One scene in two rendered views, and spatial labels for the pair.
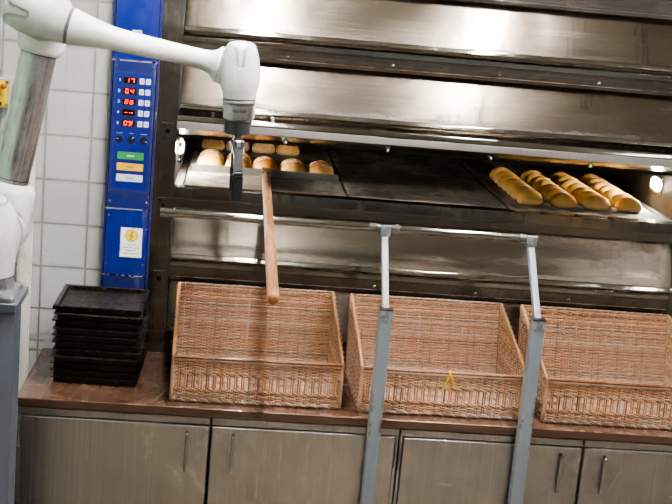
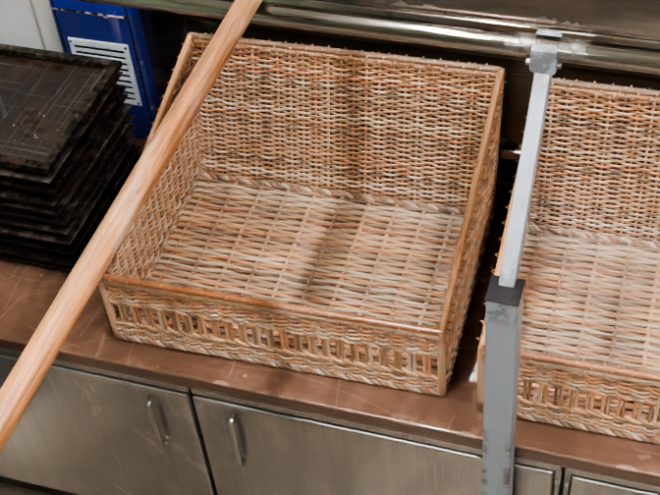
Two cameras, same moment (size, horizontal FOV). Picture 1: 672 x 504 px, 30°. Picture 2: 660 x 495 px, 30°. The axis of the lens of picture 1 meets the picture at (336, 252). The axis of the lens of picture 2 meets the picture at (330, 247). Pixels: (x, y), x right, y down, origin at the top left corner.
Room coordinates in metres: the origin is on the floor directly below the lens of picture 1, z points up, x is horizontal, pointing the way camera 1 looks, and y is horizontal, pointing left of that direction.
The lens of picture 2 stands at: (2.76, -0.44, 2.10)
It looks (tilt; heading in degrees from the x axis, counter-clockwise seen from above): 46 degrees down; 27
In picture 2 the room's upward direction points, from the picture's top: 6 degrees counter-clockwise
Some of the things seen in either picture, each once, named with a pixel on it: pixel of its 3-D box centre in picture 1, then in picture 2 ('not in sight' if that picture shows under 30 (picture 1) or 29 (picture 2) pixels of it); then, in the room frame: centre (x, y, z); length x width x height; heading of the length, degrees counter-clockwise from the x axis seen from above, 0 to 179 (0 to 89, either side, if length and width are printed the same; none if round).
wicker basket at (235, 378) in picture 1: (256, 342); (308, 202); (4.03, 0.24, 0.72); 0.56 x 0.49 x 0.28; 97
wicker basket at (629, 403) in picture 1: (608, 365); not in sight; (4.14, -0.97, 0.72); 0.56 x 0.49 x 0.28; 95
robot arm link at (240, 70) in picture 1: (240, 69); not in sight; (3.43, 0.30, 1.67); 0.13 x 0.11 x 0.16; 4
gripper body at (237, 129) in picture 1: (237, 136); not in sight; (3.42, 0.30, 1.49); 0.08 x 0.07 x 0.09; 8
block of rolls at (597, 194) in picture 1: (562, 188); not in sight; (4.84, -0.86, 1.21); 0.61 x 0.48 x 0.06; 5
